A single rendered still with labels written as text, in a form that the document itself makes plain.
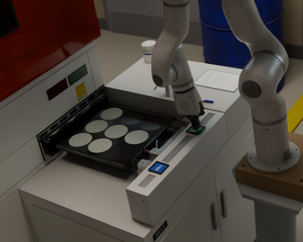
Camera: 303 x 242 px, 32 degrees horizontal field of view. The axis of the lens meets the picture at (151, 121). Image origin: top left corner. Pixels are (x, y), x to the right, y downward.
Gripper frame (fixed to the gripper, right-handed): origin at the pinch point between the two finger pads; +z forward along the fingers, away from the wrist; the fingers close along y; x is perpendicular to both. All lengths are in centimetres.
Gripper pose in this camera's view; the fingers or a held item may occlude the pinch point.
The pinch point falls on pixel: (195, 123)
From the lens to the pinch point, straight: 204.4
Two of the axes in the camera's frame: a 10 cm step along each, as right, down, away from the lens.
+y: 7.7, 0.2, -6.4
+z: 3.2, 8.6, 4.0
